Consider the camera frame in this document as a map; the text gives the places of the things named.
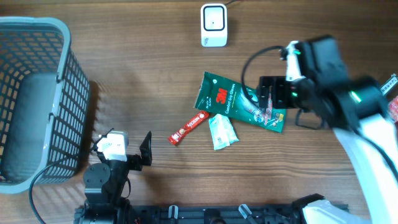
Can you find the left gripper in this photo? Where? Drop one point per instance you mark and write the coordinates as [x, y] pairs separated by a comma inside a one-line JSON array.
[[136, 162]]

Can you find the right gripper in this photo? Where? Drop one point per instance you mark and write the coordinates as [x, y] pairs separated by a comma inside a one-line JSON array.
[[278, 84]]

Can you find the red Nescafe stick sachet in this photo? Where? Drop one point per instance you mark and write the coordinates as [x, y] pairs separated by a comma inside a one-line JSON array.
[[177, 137]]

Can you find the green 3M gloves packet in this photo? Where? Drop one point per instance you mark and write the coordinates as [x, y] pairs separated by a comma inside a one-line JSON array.
[[220, 95]]

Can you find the light green wipes packet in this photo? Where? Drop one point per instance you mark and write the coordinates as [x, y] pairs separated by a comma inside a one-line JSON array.
[[222, 132]]

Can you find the pink Kleenex tissue pack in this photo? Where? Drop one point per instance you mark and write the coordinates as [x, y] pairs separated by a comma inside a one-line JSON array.
[[393, 109]]

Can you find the white green box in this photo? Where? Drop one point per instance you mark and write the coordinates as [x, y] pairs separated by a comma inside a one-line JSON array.
[[389, 85]]

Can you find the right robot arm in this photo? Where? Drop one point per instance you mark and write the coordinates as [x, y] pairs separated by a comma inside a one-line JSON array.
[[317, 81]]

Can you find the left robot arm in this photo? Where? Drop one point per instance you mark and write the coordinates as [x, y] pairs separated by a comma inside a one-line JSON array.
[[105, 181]]

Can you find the white barcode scanner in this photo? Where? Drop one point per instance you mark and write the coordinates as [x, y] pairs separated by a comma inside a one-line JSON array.
[[214, 25]]

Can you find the grey plastic shopping basket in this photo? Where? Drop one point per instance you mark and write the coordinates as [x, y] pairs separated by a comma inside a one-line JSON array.
[[44, 102]]

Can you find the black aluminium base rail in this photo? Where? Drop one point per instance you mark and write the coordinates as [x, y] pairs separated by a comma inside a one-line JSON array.
[[266, 214]]

